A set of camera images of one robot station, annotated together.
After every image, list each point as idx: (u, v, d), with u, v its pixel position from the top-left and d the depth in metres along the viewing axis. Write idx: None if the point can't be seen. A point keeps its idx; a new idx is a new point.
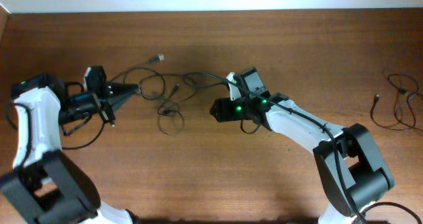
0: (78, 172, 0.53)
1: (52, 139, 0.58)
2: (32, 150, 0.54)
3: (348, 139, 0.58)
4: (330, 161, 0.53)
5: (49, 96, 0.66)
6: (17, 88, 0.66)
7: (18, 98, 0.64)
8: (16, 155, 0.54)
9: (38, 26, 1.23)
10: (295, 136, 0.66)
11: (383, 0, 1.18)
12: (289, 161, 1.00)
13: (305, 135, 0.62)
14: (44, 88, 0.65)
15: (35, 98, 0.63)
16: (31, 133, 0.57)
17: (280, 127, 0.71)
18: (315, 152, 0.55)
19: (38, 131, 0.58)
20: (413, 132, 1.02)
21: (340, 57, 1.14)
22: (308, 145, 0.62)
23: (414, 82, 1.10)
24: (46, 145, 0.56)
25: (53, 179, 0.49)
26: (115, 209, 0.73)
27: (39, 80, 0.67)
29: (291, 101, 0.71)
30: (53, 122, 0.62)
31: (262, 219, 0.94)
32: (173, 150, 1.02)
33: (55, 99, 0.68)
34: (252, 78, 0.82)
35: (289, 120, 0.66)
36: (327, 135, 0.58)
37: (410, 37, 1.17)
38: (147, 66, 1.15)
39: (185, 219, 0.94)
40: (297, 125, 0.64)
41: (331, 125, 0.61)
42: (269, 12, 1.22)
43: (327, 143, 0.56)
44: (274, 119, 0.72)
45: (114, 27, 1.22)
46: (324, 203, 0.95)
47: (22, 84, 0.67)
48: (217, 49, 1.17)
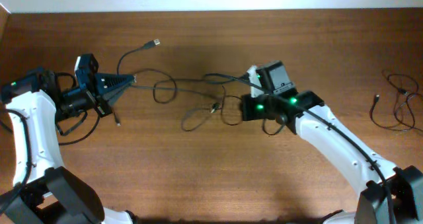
0: (82, 186, 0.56)
1: (51, 151, 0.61)
2: (32, 166, 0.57)
3: (396, 180, 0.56)
4: (379, 209, 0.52)
5: (43, 101, 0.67)
6: (10, 89, 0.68)
7: (11, 103, 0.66)
8: (16, 170, 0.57)
9: (38, 26, 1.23)
10: (336, 158, 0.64)
11: (383, 1, 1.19)
12: (289, 161, 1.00)
13: (348, 166, 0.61)
14: (39, 93, 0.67)
15: (30, 106, 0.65)
16: (30, 148, 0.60)
17: (312, 138, 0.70)
18: (363, 197, 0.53)
19: (38, 145, 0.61)
20: (413, 132, 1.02)
21: (340, 57, 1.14)
22: (352, 176, 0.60)
23: (414, 82, 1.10)
24: (46, 161, 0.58)
25: (57, 197, 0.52)
26: (115, 213, 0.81)
27: (32, 80, 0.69)
29: (328, 112, 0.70)
30: (51, 132, 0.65)
31: (262, 219, 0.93)
32: (173, 150, 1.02)
33: (50, 103, 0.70)
34: (277, 73, 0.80)
35: (332, 143, 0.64)
36: (377, 174, 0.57)
37: (410, 38, 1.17)
38: (147, 66, 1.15)
39: (185, 219, 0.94)
40: (340, 150, 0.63)
41: (381, 160, 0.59)
42: (269, 12, 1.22)
43: (379, 186, 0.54)
44: (309, 130, 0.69)
45: (114, 27, 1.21)
46: (324, 203, 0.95)
47: (12, 85, 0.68)
48: (217, 49, 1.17)
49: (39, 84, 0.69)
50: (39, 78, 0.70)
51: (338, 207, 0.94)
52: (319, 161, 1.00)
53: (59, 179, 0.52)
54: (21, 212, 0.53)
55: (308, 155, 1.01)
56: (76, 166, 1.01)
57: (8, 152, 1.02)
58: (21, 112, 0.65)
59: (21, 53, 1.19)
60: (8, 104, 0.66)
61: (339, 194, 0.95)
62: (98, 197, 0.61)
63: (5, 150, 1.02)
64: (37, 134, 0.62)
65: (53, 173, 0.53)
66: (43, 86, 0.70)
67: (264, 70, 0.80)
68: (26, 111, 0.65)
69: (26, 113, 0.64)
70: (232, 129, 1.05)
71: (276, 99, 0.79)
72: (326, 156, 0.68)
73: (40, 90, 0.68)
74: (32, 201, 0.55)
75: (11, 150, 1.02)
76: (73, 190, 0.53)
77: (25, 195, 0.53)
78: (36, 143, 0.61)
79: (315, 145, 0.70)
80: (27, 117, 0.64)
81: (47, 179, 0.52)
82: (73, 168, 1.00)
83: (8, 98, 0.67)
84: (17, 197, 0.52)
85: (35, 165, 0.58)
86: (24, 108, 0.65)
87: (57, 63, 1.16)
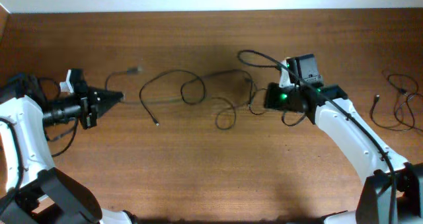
0: (78, 187, 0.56)
1: (41, 154, 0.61)
2: (24, 170, 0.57)
3: (404, 174, 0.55)
4: (381, 198, 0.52)
5: (30, 106, 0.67)
6: None
7: None
8: (8, 176, 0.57)
9: (38, 26, 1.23)
10: (348, 147, 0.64)
11: (383, 1, 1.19)
12: (289, 161, 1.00)
13: (359, 155, 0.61)
14: (23, 98, 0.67)
15: (16, 112, 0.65)
16: (20, 152, 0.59)
17: (329, 127, 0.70)
18: (367, 182, 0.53)
19: (28, 149, 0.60)
20: (413, 132, 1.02)
21: (340, 57, 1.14)
22: (361, 165, 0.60)
23: (414, 82, 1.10)
24: (38, 164, 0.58)
25: (53, 197, 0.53)
26: (114, 213, 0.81)
27: (15, 86, 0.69)
29: (350, 105, 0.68)
30: (40, 136, 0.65)
31: (262, 219, 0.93)
32: (173, 150, 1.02)
33: (36, 107, 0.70)
34: (307, 64, 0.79)
35: (348, 132, 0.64)
36: (386, 165, 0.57)
37: (410, 38, 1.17)
38: (147, 66, 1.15)
39: (184, 219, 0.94)
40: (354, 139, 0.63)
41: (392, 153, 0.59)
42: (269, 12, 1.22)
43: (386, 174, 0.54)
44: (328, 118, 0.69)
45: (114, 27, 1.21)
46: (324, 203, 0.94)
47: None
48: (217, 49, 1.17)
49: (24, 88, 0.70)
50: (22, 83, 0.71)
51: (338, 207, 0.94)
52: (319, 161, 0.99)
53: (54, 180, 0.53)
54: (16, 215, 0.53)
55: (308, 155, 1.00)
56: (75, 166, 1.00)
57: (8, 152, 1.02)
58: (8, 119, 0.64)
59: (21, 53, 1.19)
60: None
61: (340, 194, 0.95)
62: (96, 198, 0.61)
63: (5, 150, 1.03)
64: (26, 139, 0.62)
65: (46, 175, 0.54)
66: (28, 91, 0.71)
67: (295, 59, 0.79)
68: (12, 117, 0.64)
69: (12, 119, 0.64)
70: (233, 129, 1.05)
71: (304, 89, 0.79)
72: (340, 147, 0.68)
73: (24, 95, 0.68)
74: (28, 205, 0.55)
75: None
76: (69, 190, 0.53)
77: (20, 200, 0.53)
78: (25, 147, 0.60)
79: (332, 135, 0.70)
80: (14, 124, 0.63)
81: (41, 181, 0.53)
82: (73, 168, 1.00)
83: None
84: (12, 201, 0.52)
85: (27, 169, 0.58)
86: (10, 115, 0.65)
87: None
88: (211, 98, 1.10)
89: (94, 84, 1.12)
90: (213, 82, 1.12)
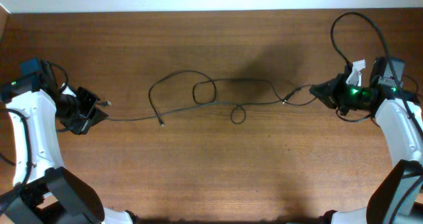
0: (82, 187, 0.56)
1: (51, 150, 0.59)
2: (32, 166, 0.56)
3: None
4: (404, 181, 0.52)
5: (44, 101, 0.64)
6: (8, 88, 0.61)
7: (10, 102, 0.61)
8: (16, 169, 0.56)
9: (38, 26, 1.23)
10: (396, 141, 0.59)
11: (383, 2, 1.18)
12: (289, 161, 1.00)
13: (402, 147, 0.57)
14: (39, 92, 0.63)
15: (30, 105, 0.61)
16: (30, 147, 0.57)
17: (384, 120, 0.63)
18: (400, 163, 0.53)
19: (38, 145, 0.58)
20: None
21: (340, 57, 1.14)
22: (400, 156, 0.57)
23: (414, 82, 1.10)
24: (46, 162, 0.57)
25: (57, 196, 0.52)
26: (115, 213, 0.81)
27: (32, 79, 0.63)
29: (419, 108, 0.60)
30: (51, 129, 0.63)
31: (262, 219, 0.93)
32: (173, 150, 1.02)
33: (51, 102, 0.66)
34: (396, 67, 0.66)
35: (401, 125, 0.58)
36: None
37: (410, 38, 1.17)
38: (147, 66, 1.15)
39: (185, 219, 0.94)
40: (405, 133, 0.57)
41: None
42: (268, 12, 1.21)
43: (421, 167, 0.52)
44: (386, 108, 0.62)
45: (114, 27, 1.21)
46: (324, 203, 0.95)
47: (13, 84, 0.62)
48: (217, 49, 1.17)
49: (41, 83, 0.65)
50: (39, 76, 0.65)
51: (338, 207, 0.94)
52: (319, 161, 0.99)
53: (61, 180, 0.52)
54: (20, 210, 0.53)
55: (308, 155, 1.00)
56: (76, 166, 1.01)
57: (9, 152, 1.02)
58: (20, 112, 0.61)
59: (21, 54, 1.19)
60: (8, 104, 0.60)
61: (340, 194, 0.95)
62: (98, 196, 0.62)
63: (5, 150, 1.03)
64: (38, 134, 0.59)
65: (51, 174, 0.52)
66: (43, 85, 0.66)
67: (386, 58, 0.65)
68: (26, 111, 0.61)
69: (26, 112, 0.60)
70: (233, 130, 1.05)
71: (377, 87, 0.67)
72: (386, 139, 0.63)
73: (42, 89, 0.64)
74: (32, 201, 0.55)
75: (11, 150, 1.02)
76: (73, 191, 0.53)
77: (25, 195, 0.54)
78: (36, 142, 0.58)
79: (383, 126, 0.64)
80: (28, 118, 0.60)
81: (47, 179, 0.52)
82: (73, 168, 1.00)
83: (8, 98, 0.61)
84: (18, 197, 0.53)
85: (35, 165, 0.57)
86: (24, 108, 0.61)
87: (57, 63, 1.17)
88: (211, 98, 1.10)
89: (94, 84, 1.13)
90: (213, 82, 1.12)
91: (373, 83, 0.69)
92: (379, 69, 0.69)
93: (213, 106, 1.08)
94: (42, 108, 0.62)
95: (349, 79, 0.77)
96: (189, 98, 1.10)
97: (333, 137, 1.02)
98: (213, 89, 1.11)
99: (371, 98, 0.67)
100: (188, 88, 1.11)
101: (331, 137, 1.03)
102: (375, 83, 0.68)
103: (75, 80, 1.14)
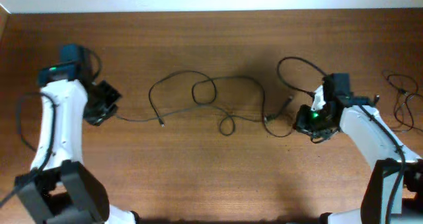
0: (93, 184, 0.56)
1: (72, 142, 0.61)
2: (51, 154, 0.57)
3: (416, 171, 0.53)
4: (385, 178, 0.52)
5: (76, 91, 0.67)
6: (46, 73, 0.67)
7: (45, 86, 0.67)
8: (37, 153, 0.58)
9: (38, 26, 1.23)
10: (365, 143, 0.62)
11: (383, 2, 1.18)
12: (289, 161, 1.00)
13: (374, 148, 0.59)
14: (73, 82, 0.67)
15: (63, 93, 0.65)
16: (54, 135, 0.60)
17: (351, 129, 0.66)
18: (377, 164, 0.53)
19: (61, 134, 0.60)
20: (412, 132, 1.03)
21: (339, 57, 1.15)
22: (375, 157, 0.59)
23: (414, 82, 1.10)
24: (65, 152, 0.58)
25: (69, 190, 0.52)
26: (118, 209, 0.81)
27: (69, 69, 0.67)
29: (376, 110, 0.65)
30: (76, 120, 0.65)
31: (262, 219, 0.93)
32: (173, 150, 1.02)
33: (82, 93, 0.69)
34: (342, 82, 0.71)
35: (366, 127, 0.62)
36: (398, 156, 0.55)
37: (409, 38, 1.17)
38: (147, 67, 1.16)
39: (185, 219, 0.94)
40: (373, 134, 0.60)
41: (406, 149, 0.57)
42: (268, 12, 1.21)
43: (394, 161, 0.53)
44: (347, 117, 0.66)
45: (114, 28, 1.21)
46: (324, 203, 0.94)
47: (51, 70, 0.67)
48: (217, 49, 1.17)
49: (78, 73, 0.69)
50: (76, 67, 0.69)
51: (338, 207, 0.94)
52: (319, 161, 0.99)
53: (76, 176, 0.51)
54: (32, 197, 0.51)
55: (308, 155, 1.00)
56: None
57: None
58: (53, 98, 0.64)
59: (22, 55, 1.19)
60: (43, 87, 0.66)
61: (339, 194, 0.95)
62: (105, 195, 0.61)
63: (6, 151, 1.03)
64: (63, 122, 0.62)
65: (69, 167, 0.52)
66: (80, 75, 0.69)
67: (329, 75, 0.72)
68: (58, 98, 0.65)
69: (57, 100, 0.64)
70: (226, 133, 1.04)
71: (333, 99, 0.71)
72: (357, 145, 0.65)
73: (76, 79, 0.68)
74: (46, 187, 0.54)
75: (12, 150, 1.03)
76: (85, 191, 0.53)
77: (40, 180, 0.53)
78: (60, 131, 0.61)
79: (350, 133, 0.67)
80: (57, 106, 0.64)
81: (63, 170, 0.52)
82: None
83: (46, 82, 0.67)
84: (32, 184, 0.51)
85: (54, 153, 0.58)
86: (56, 95, 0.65)
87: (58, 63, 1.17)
88: (211, 98, 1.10)
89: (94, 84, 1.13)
90: (213, 82, 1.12)
91: (328, 98, 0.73)
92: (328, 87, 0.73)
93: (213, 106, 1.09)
94: (73, 98, 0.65)
95: (314, 104, 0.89)
96: (188, 98, 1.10)
97: (333, 137, 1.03)
98: (213, 89, 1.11)
99: (330, 110, 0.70)
100: (188, 88, 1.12)
101: (331, 137, 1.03)
102: (330, 96, 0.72)
103: None
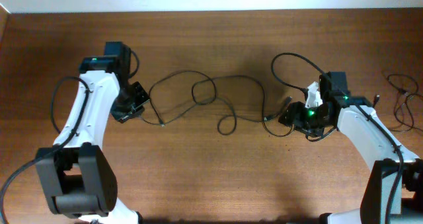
0: (106, 170, 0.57)
1: (96, 129, 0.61)
2: (75, 135, 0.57)
3: (415, 171, 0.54)
4: (385, 179, 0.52)
5: (110, 84, 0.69)
6: (88, 63, 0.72)
7: (84, 74, 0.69)
8: (61, 131, 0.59)
9: (38, 26, 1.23)
10: (363, 143, 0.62)
11: (383, 2, 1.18)
12: (289, 161, 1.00)
13: (371, 149, 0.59)
14: (110, 74, 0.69)
15: (98, 82, 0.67)
16: (82, 117, 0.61)
17: (349, 129, 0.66)
18: (376, 164, 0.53)
19: (88, 118, 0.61)
20: (414, 132, 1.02)
21: (339, 57, 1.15)
22: (373, 158, 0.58)
23: (414, 82, 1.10)
24: (88, 135, 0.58)
25: (84, 171, 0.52)
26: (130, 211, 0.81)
27: (108, 62, 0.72)
29: (372, 110, 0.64)
30: (104, 110, 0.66)
31: (262, 219, 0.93)
32: (173, 150, 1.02)
33: (115, 88, 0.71)
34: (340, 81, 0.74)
35: (363, 125, 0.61)
36: (396, 156, 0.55)
37: (410, 38, 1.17)
38: (147, 67, 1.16)
39: (185, 219, 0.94)
40: (370, 135, 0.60)
41: (405, 150, 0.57)
42: (269, 12, 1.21)
43: (392, 161, 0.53)
44: (345, 116, 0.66)
45: (114, 27, 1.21)
46: (324, 203, 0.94)
47: (93, 61, 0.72)
48: (217, 49, 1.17)
49: (115, 67, 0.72)
50: (115, 62, 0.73)
51: (338, 207, 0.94)
52: (320, 161, 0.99)
53: (92, 160, 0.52)
54: (47, 171, 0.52)
55: (308, 155, 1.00)
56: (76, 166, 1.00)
57: (9, 152, 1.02)
58: (88, 84, 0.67)
59: (21, 54, 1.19)
60: (82, 74, 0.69)
61: (340, 194, 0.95)
62: (114, 187, 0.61)
63: (6, 150, 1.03)
64: (92, 108, 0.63)
65: (88, 149, 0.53)
66: (116, 70, 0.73)
67: (328, 75, 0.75)
68: (92, 86, 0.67)
69: (92, 86, 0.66)
70: (227, 133, 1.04)
71: (330, 99, 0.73)
72: (355, 145, 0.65)
73: (113, 73, 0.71)
74: (61, 164, 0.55)
75: (12, 150, 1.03)
76: (98, 174, 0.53)
77: (58, 156, 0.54)
78: (88, 116, 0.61)
79: (348, 133, 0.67)
80: (90, 92, 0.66)
81: (81, 152, 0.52)
82: None
83: (85, 70, 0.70)
84: (51, 158, 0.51)
85: (77, 135, 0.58)
86: (92, 82, 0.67)
87: (58, 63, 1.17)
88: (211, 98, 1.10)
89: None
90: (213, 82, 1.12)
91: (326, 98, 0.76)
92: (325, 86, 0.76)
93: (213, 106, 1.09)
94: (106, 89, 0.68)
95: (308, 102, 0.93)
96: (189, 98, 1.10)
97: (333, 137, 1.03)
98: (213, 88, 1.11)
99: (328, 110, 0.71)
100: (188, 88, 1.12)
101: (331, 137, 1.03)
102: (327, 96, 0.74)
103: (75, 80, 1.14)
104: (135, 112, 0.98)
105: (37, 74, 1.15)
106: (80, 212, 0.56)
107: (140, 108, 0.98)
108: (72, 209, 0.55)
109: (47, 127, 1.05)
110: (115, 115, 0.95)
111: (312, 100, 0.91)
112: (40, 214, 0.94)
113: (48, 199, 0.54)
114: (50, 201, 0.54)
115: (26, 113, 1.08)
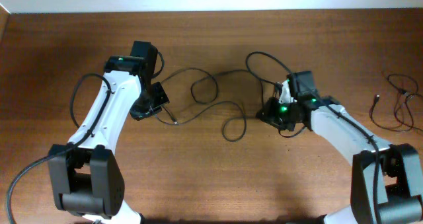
0: (117, 176, 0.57)
1: (112, 132, 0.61)
2: (90, 135, 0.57)
3: (392, 157, 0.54)
4: (367, 171, 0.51)
5: (133, 88, 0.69)
6: (114, 62, 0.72)
7: (109, 73, 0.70)
8: (78, 129, 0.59)
9: (38, 26, 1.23)
10: (338, 140, 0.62)
11: (383, 2, 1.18)
12: (289, 161, 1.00)
13: (346, 144, 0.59)
14: (135, 76, 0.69)
15: (119, 83, 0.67)
16: (98, 118, 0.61)
17: (324, 129, 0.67)
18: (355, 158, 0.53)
19: (105, 120, 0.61)
20: (413, 132, 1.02)
21: (339, 57, 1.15)
22: (348, 151, 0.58)
23: (414, 82, 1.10)
24: (104, 137, 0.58)
25: (92, 174, 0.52)
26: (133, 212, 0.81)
27: (135, 65, 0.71)
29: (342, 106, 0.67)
30: (122, 113, 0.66)
31: (261, 219, 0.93)
32: (173, 150, 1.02)
33: (137, 91, 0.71)
34: (305, 78, 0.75)
35: (333, 122, 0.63)
36: (371, 147, 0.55)
37: (409, 38, 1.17)
38: None
39: (185, 219, 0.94)
40: (343, 131, 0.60)
41: (378, 137, 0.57)
42: (269, 12, 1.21)
43: (369, 152, 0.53)
44: (316, 117, 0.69)
45: (114, 27, 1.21)
46: (324, 203, 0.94)
47: (120, 61, 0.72)
48: (217, 49, 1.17)
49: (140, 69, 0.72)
50: (141, 65, 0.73)
51: (338, 207, 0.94)
52: (319, 161, 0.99)
53: (104, 164, 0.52)
54: (59, 168, 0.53)
55: (308, 155, 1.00)
56: None
57: (9, 152, 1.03)
58: (111, 84, 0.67)
59: (21, 53, 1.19)
60: (107, 73, 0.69)
61: (339, 194, 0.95)
62: (123, 191, 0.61)
63: (6, 150, 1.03)
64: (112, 110, 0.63)
65: (102, 153, 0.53)
66: (141, 73, 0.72)
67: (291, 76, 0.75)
68: (114, 86, 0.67)
69: (114, 87, 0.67)
70: (226, 129, 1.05)
71: (302, 104, 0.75)
72: (332, 141, 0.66)
73: (137, 75, 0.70)
74: (73, 163, 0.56)
75: (12, 150, 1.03)
76: (108, 179, 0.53)
77: (71, 154, 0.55)
78: (106, 118, 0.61)
79: (323, 133, 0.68)
80: (112, 92, 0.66)
81: (93, 156, 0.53)
82: None
83: (110, 69, 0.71)
84: (64, 157, 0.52)
85: (93, 135, 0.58)
86: (115, 83, 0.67)
87: (58, 62, 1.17)
88: (211, 98, 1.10)
89: (93, 83, 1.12)
90: (213, 79, 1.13)
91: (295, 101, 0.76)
92: (291, 86, 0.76)
93: (216, 106, 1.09)
94: (127, 92, 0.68)
95: (281, 97, 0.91)
96: (190, 98, 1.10)
97: None
98: (216, 89, 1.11)
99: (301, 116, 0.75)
100: (190, 88, 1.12)
101: None
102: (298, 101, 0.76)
103: (74, 80, 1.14)
104: (152, 112, 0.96)
105: (37, 74, 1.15)
106: (85, 212, 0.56)
107: (157, 109, 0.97)
108: (76, 207, 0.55)
109: (47, 127, 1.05)
110: (132, 113, 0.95)
111: (285, 96, 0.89)
112: (40, 214, 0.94)
113: (55, 195, 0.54)
114: (57, 197, 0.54)
115: (26, 113, 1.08)
